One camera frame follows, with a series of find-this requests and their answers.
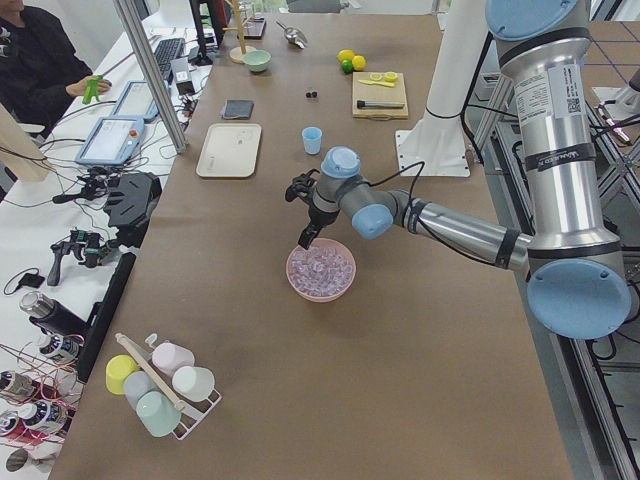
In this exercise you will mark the pink cup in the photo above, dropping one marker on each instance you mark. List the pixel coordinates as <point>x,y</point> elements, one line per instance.
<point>168,357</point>

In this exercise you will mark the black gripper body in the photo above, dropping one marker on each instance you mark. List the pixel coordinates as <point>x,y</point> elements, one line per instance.
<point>318,218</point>

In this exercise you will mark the wooden cutting board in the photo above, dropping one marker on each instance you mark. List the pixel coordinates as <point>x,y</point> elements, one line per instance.
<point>379,93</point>

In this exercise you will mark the folded grey cloth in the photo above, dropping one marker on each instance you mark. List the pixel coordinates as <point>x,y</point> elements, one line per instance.
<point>237,109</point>

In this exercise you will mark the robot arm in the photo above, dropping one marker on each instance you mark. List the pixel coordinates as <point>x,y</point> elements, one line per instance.
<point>572,262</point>

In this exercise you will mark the grey cup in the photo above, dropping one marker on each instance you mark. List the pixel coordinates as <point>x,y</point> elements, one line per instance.
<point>136,385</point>

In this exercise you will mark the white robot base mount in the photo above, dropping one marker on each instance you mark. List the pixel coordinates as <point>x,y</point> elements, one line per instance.
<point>435,146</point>

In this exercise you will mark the pink bowl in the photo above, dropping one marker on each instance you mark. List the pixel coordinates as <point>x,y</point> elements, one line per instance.
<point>320,290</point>

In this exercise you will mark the pile of ice cubes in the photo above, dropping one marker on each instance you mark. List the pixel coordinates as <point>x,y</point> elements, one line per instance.
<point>322,267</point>

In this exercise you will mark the yellow lemon near lime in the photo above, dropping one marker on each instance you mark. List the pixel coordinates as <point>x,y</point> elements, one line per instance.
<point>359,63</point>

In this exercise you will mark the cream rabbit tray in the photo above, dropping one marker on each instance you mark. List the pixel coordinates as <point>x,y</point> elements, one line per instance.
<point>229,151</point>

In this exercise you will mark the steel muddler black tip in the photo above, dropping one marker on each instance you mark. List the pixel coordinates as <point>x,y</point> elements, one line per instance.
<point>368,104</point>

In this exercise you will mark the light blue plastic cup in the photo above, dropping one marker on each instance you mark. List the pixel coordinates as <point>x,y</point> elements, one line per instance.
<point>312,139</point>

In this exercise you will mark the black keyboard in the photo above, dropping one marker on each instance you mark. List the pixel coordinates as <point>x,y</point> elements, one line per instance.
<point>166,51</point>

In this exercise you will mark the mint green cup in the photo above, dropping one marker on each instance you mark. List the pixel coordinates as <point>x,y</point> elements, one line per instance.
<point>157,413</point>

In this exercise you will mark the black water bottle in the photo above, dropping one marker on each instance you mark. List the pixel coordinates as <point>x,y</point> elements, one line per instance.
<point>50,315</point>

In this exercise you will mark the mint green bowl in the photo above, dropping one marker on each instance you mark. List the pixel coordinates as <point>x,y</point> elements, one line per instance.
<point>257,61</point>

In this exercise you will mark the yellow plastic knife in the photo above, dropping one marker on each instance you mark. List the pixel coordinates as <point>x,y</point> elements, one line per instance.
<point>385,84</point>

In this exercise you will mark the wooden cup tree stand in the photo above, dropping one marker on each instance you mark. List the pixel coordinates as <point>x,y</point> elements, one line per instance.
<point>236,25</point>

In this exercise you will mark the blue teach pendant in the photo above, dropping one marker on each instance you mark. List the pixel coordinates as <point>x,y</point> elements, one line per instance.
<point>136,100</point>
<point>112,141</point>

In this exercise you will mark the white wire cup rack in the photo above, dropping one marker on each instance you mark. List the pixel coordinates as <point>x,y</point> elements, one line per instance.
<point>192,413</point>

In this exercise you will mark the green lime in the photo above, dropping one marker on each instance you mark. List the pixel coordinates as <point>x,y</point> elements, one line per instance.
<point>347,67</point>

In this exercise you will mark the silver metal ice scoop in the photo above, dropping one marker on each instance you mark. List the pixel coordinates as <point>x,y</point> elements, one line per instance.
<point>293,35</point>

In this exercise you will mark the white cup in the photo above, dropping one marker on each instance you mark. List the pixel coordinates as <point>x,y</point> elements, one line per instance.
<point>194,383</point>

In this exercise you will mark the yellow cup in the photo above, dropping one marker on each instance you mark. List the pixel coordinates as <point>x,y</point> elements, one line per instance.
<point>118,369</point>

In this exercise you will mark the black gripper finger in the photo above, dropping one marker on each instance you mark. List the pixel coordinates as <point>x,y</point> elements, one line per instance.
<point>301,240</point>
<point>311,233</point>

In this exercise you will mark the aluminium frame post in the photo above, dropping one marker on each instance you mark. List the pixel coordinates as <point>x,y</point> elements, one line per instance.
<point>139,42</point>

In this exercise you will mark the person in black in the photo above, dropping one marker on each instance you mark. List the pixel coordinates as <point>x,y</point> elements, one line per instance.
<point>41,75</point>

